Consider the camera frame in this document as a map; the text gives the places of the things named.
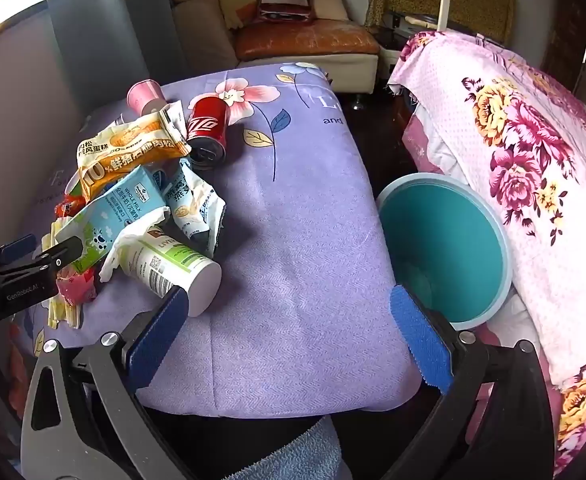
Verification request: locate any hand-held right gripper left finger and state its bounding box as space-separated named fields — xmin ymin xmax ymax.
xmin=20 ymin=284 xmax=190 ymax=480

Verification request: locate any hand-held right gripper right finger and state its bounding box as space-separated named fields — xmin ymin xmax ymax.
xmin=383 ymin=284 xmax=569 ymax=480

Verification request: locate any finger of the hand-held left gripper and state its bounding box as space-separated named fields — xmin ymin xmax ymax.
xmin=0 ymin=232 xmax=38 ymax=273
xmin=3 ymin=236 xmax=86 ymax=281

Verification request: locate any orange snack packet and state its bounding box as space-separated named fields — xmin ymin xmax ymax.
xmin=53 ymin=194 xmax=98 ymax=307

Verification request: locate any yellow white cloth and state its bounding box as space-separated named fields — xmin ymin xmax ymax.
xmin=47 ymin=297 xmax=82 ymax=330

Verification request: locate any white tissue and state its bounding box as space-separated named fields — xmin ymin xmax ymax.
xmin=98 ymin=205 xmax=174 ymax=283

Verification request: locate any blue white milk carton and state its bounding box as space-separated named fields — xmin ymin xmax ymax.
xmin=55 ymin=166 xmax=174 ymax=273

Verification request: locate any white green label bottle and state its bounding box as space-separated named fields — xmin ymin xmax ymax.
xmin=118 ymin=232 xmax=223 ymax=318

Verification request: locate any teal round bin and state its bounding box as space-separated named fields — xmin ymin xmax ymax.
xmin=375 ymin=172 xmax=514 ymax=331

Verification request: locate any yellow snack wrapper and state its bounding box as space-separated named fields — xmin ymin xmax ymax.
xmin=76 ymin=101 xmax=192 ymax=201

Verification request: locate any white blue snack wrapper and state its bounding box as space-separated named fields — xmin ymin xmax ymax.
xmin=165 ymin=157 xmax=227 ymax=258

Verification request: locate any pink paper cup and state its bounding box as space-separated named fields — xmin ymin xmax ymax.
xmin=126 ymin=79 xmax=165 ymax=116

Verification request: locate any red soda can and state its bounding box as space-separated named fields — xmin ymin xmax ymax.
xmin=187 ymin=96 xmax=231 ymax=168

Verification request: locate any purple floral blanket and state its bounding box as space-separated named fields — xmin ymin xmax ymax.
xmin=18 ymin=62 xmax=424 ymax=421

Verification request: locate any light blue towel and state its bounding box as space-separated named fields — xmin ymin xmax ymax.
xmin=233 ymin=415 xmax=354 ymax=480

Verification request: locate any pink floral blanket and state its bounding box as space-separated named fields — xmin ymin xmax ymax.
xmin=388 ymin=30 xmax=586 ymax=476

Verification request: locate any yellow printed pillow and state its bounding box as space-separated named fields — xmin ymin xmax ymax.
xmin=218 ymin=0 xmax=265 ymax=31

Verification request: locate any cream sofa with orange seat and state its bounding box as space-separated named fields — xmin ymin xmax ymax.
xmin=165 ymin=0 xmax=381 ymax=96

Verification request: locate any black electronic device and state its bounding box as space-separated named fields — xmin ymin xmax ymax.
xmin=383 ymin=10 xmax=441 ymax=32

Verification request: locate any brown wooden cabinet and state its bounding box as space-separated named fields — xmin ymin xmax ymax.
xmin=543 ymin=0 xmax=586 ymax=126

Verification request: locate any plain cream pillow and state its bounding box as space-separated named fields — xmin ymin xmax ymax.
xmin=313 ymin=0 xmax=349 ymax=21

